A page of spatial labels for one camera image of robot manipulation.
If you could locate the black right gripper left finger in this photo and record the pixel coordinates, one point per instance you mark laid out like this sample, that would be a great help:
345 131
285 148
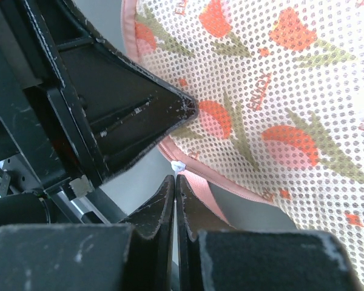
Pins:
134 254

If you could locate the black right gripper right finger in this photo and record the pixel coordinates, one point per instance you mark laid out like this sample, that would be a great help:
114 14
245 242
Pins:
214 256

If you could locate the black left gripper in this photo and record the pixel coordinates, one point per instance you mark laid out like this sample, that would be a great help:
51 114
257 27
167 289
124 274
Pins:
47 150

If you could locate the floral mesh laundry bag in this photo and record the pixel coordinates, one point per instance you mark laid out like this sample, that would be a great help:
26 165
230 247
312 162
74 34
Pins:
280 93

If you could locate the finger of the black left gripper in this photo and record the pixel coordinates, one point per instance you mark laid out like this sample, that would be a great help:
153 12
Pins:
120 109

